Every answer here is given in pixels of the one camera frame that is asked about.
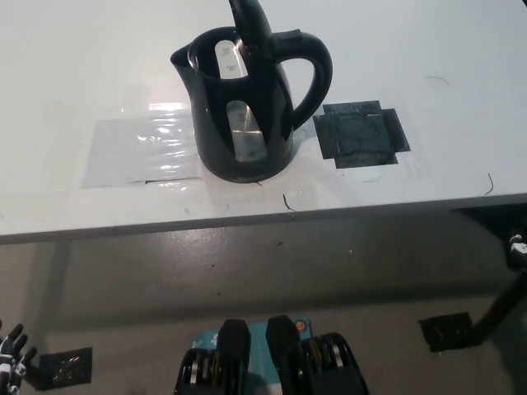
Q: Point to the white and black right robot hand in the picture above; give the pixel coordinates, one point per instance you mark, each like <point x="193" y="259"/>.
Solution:
<point x="518" y="247"/>

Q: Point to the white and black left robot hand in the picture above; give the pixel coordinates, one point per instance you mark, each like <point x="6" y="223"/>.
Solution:
<point x="10" y="362"/>

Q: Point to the black electric kettle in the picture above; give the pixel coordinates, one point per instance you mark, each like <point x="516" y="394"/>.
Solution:
<point x="214" y="123"/>

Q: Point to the black kettle lid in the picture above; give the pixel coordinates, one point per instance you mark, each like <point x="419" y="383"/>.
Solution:
<point x="252" y="20"/>

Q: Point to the black and teal robot torso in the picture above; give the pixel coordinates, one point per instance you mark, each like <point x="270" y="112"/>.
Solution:
<point x="271" y="362"/>

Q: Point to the black tape patch with flaps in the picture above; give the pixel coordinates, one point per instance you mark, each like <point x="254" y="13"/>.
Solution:
<point x="360" y="136"/>

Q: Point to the clear glossy tape patch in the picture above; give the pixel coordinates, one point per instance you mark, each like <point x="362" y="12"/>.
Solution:
<point x="140" y="148"/>

